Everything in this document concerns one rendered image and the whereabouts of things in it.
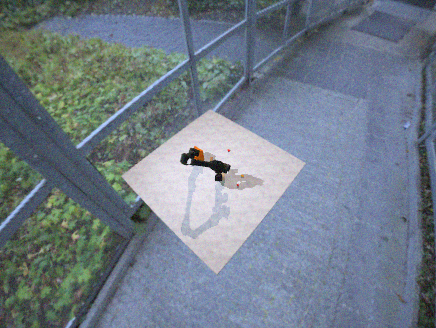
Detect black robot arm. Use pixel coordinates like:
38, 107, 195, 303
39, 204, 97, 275
180, 148, 231, 173

